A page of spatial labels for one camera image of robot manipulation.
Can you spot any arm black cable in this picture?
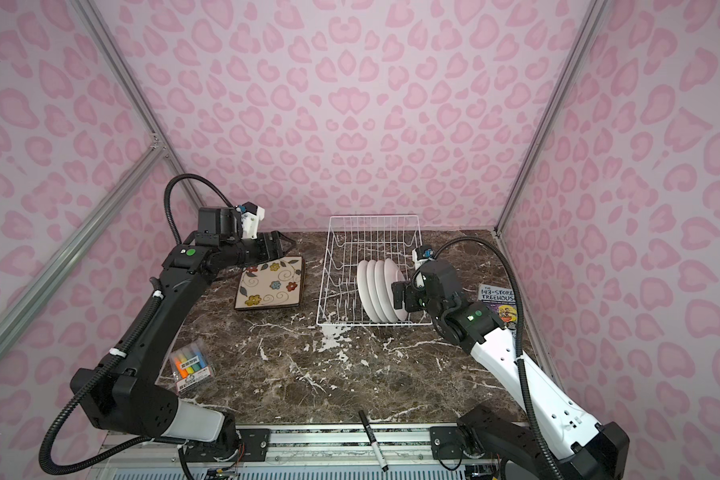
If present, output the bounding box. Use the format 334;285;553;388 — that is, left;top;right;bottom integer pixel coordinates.
419;236;568;480
38;173;241;476

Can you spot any black marker pen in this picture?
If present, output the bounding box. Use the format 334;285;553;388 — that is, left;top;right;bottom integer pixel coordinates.
358;410;389;472

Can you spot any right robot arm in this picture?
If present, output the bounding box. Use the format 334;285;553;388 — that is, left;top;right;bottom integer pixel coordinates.
387;260;630;479

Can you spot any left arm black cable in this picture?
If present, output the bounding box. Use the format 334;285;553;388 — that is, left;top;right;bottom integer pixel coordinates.
38;173;241;476

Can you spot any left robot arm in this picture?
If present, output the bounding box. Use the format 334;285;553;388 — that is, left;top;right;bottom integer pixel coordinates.
70;202;284;451

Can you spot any white round plate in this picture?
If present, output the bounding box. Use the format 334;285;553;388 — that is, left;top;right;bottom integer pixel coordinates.
357;260;379;323
366;260;387;323
384;259;408;322
374;260;398;323

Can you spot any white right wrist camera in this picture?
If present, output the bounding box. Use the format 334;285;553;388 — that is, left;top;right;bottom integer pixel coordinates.
412;245;436;269

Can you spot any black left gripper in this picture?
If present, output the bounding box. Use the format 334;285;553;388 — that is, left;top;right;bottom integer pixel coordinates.
224;230;298;269

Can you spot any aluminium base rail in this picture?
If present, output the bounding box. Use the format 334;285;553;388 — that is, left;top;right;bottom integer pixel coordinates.
90;423;528;479

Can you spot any white wire dish rack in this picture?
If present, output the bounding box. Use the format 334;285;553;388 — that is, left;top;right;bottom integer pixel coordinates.
317;214;432;327

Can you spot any The 143-Storey Treehouse book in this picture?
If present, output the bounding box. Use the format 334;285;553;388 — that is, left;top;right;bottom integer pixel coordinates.
478;284;518;330

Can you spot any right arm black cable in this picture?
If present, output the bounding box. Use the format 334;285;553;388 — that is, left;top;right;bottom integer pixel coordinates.
419;236;568;480

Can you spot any box of coloured markers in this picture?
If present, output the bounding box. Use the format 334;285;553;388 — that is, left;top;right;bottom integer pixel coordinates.
167;339;215;396

